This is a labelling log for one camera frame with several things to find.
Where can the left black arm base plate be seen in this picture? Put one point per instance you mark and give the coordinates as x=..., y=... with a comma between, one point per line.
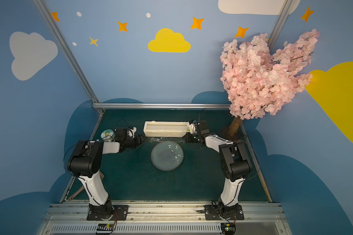
x=107, y=213

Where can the pink cherry blossom tree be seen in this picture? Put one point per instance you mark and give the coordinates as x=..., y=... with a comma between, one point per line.
x=258, y=82

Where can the aluminium back frame bar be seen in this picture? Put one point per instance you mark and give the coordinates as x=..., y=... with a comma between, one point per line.
x=163, y=106

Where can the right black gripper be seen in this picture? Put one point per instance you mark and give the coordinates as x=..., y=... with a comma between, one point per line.
x=191, y=137

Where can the clear plastic wrap sheet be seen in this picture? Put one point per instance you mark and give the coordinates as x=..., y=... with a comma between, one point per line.
x=165, y=139

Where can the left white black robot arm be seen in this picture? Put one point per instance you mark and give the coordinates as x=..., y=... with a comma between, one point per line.
x=85, y=163

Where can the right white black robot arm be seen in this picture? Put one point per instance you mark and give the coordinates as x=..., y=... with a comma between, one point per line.
x=236, y=167

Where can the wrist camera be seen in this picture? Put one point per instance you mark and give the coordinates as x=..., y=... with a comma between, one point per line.
x=198, y=127
x=124, y=133

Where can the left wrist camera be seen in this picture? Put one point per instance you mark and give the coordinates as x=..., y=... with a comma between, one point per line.
x=124, y=133

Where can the white plastic wrap dispenser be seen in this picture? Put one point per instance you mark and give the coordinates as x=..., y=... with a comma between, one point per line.
x=167, y=129

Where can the round grey glass plate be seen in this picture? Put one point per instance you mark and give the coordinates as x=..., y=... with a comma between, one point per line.
x=167, y=156

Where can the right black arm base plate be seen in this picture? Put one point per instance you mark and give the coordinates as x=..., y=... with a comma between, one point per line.
x=217, y=212

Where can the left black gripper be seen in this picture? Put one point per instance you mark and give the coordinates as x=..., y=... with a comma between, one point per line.
x=134, y=141

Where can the aluminium front rail frame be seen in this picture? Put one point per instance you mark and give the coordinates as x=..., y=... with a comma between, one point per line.
x=166, y=218

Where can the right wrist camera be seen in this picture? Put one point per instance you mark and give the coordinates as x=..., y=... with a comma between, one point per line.
x=198, y=127

